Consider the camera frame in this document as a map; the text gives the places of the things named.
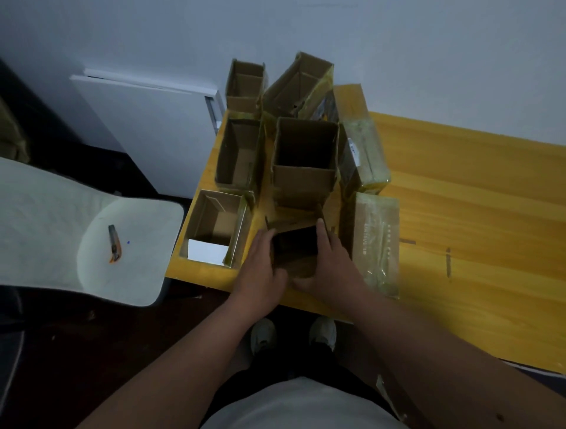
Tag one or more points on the person's dark trousers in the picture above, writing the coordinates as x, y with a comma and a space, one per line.
292, 364

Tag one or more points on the long open cardboard box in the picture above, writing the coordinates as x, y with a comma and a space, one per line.
295, 88

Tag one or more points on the person's white shirt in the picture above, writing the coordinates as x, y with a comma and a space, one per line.
300, 409

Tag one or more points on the small square open cardboard box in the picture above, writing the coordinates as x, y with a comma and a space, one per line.
244, 88

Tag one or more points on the large deep open cardboard box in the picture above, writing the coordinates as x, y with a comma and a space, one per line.
304, 181

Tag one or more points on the person's left hand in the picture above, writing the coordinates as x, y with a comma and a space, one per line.
256, 278

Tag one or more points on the person's left thumb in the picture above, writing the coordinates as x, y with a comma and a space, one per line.
279, 276

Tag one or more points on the person's white right shoe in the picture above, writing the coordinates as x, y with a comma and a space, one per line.
323, 332

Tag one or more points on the tape-wrapped labelled cardboard box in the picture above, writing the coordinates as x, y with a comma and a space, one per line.
365, 154

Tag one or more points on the orange utility knife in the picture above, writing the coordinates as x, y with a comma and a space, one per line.
114, 245

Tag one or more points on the brown cardboard carton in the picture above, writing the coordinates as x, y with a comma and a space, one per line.
9, 132

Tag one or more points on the white board panel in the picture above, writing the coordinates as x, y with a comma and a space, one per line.
150, 132

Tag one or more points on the person's white shoe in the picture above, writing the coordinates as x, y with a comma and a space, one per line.
264, 336
323, 332

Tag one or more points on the person's right hand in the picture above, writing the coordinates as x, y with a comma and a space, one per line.
336, 274

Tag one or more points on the wide shallow open cardboard box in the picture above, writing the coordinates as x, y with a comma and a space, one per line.
212, 216

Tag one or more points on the white chair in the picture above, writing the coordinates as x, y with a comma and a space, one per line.
53, 230

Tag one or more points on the person's right thumb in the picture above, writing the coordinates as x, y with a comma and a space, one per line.
303, 285

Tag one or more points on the person's right forearm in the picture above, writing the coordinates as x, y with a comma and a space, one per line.
442, 375

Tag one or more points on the small dark cardboard box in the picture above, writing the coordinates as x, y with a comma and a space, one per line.
295, 247

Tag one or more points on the tape-wrapped flat cardboard box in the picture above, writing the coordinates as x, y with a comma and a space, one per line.
376, 238

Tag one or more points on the white card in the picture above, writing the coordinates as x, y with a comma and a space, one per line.
207, 253

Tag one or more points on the person's white left shoe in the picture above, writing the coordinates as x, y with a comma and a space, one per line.
264, 336

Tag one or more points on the person's left forearm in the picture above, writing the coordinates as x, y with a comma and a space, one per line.
185, 367

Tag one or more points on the brown tape strip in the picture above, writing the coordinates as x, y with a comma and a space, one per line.
448, 263

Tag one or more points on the narrow open cardboard box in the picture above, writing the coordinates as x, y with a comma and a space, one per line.
238, 154

